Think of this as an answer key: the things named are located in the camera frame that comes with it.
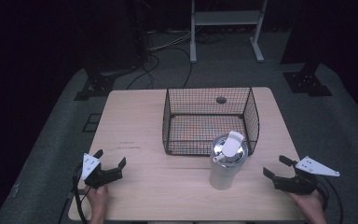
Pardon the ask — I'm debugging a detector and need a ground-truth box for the black wire basket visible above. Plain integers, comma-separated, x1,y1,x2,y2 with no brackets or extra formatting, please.
161,86,261,157

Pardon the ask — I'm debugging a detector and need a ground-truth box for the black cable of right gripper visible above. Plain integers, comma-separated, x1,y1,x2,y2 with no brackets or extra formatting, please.
315,175,345,224

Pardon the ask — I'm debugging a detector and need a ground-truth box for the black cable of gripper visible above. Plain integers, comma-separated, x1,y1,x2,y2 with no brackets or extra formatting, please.
315,175,345,224
57,162,91,224

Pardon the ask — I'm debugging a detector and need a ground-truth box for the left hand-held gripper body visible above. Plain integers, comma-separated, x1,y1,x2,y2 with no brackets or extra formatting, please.
80,152,123,189

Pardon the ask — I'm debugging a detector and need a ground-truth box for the person's right hand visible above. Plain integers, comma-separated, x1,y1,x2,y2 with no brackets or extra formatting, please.
286,189,327,224

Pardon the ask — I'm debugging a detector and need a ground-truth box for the white metal stand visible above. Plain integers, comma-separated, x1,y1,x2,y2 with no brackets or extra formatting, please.
189,0,269,64

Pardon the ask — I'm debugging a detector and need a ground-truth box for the black floor cable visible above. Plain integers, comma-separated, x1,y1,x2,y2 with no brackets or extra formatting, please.
126,46,194,91

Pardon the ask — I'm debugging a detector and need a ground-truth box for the white tumbler cup with lid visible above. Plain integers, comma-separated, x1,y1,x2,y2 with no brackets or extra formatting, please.
209,130,249,191

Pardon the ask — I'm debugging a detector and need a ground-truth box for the white floor cable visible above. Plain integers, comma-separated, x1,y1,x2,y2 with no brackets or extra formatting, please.
147,29,193,52

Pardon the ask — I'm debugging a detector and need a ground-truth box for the black stand base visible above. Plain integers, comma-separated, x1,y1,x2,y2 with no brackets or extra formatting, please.
74,66,138,102
282,61,334,97

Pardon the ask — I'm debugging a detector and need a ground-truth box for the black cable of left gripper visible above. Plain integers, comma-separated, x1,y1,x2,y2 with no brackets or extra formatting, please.
57,162,91,224

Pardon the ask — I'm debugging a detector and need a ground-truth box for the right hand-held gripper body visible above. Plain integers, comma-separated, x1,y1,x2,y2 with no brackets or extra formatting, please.
272,155,341,196

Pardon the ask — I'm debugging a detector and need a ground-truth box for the person's left hand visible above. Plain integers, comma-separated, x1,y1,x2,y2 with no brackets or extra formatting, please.
86,185,109,224

